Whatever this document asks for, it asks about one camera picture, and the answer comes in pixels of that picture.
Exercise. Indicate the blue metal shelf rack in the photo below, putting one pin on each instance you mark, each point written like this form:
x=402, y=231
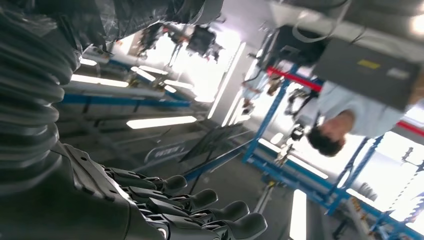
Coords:
x=265, y=126

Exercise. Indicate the red barrier belt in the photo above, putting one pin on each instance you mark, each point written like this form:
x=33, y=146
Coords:
x=294, y=78

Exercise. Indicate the person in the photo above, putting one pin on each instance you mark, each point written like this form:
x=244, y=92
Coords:
x=357, y=116

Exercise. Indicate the grey equipment box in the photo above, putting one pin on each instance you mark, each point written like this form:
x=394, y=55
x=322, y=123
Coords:
x=364, y=73

